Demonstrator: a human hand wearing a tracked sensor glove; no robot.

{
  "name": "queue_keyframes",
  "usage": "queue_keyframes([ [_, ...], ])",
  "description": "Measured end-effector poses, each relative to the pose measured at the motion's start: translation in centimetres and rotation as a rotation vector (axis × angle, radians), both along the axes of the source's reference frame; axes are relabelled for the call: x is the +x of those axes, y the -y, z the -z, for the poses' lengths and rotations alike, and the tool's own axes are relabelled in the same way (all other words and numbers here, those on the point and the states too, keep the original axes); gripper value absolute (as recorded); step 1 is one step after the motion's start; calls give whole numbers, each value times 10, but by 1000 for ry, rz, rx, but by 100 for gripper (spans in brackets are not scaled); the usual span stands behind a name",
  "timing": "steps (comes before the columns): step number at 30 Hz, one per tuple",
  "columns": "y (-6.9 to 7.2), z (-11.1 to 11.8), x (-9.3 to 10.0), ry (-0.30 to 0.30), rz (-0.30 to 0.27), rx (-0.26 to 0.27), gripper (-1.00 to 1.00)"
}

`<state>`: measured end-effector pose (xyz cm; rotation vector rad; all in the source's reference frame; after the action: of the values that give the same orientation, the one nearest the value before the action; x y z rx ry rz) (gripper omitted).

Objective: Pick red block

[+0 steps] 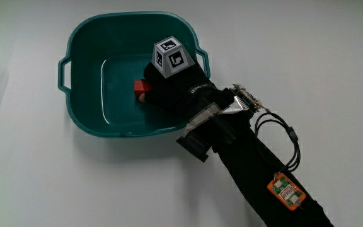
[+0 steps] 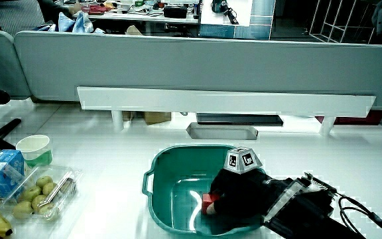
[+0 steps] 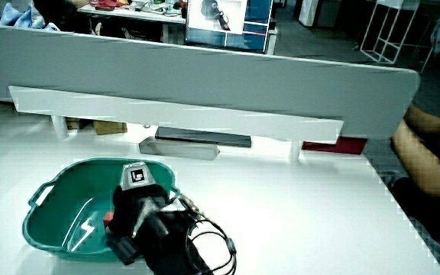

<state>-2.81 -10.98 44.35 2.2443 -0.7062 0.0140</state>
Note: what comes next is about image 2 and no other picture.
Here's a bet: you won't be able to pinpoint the grey flat ribbon cable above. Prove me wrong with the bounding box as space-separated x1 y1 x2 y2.
263 179 311 223

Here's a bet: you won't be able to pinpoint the green and white paper cup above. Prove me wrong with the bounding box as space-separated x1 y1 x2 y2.
15 134 54 169

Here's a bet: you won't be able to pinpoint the small circuit board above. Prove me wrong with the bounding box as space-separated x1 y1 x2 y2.
302 171 338 196

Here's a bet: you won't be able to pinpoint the grey shallow tray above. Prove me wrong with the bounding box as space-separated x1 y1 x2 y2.
186 121 259 141

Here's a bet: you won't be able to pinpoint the dark red flat item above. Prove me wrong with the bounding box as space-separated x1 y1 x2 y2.
315 110 382 126

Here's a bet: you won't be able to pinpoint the red block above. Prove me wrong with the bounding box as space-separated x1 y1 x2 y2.
201 193 221 215

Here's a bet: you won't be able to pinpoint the brown cardboard box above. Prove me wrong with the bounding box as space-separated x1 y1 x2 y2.
143 112 172 126

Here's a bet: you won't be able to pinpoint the large grey partition panel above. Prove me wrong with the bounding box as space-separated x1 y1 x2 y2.
13 30 382 111

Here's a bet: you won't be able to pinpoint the white and blue cardboard box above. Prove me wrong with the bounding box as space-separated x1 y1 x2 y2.
199 0 276 40

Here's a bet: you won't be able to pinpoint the cluttered background desk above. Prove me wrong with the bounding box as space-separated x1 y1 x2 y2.
78 1 200 25

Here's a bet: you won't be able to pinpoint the person's right hand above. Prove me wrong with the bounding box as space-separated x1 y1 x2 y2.
206 147 278 220

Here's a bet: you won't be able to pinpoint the black box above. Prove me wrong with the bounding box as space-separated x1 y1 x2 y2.
162 5 188 19

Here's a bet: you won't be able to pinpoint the light blue plastic bags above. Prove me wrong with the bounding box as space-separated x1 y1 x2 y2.
57 11 105 34

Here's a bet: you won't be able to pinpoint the clear plastic fruit container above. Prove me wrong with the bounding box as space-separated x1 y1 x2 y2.
0 165 82 222

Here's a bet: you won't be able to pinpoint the teal plastic basin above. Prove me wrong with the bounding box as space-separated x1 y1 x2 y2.
141 144 268 237

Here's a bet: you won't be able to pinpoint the black round cable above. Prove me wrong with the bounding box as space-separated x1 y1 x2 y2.
336 194 382 239

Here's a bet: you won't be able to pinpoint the white wire rack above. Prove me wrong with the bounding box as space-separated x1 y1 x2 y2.
308 0 381 44

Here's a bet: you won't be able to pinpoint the white desk shelf riser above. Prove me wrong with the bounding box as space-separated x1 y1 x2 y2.
76 86 377 136

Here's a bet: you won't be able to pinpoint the group of green kiwis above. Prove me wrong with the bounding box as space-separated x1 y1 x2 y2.
13 175 76 220

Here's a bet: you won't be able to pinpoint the black flat keyboard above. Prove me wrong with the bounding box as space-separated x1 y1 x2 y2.
196 112 284 127

